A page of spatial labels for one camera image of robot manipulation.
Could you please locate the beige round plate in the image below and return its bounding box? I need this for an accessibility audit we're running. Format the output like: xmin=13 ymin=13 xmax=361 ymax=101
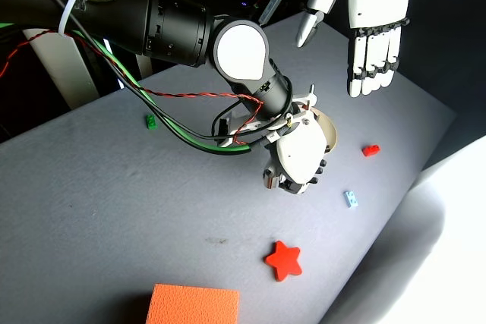
xmin=314 ymin=109 xmax=339 ymax=155

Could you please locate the light blue toy brick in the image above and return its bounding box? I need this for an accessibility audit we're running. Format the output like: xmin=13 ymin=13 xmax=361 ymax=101
xmin=343 ymin=190 xmax=360 ymax=209

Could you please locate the red star block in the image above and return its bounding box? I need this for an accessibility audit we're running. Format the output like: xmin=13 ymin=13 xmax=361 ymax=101
xmin=264 ymin=240 xmax=304 ymax=283

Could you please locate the orange foam block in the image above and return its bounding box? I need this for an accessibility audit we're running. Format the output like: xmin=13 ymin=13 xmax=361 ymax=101
xmin=145 ymin=282 xmax=241 ymax=324

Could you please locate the grey table cloth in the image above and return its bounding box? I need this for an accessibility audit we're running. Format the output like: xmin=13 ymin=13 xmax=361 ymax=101
xmin=0 ymin=10 xmax=457 ymax=324

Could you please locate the silver cable adapter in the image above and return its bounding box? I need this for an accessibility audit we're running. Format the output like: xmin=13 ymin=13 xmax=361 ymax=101
xmin=258 ymin=0 xmax=290 ymax=26

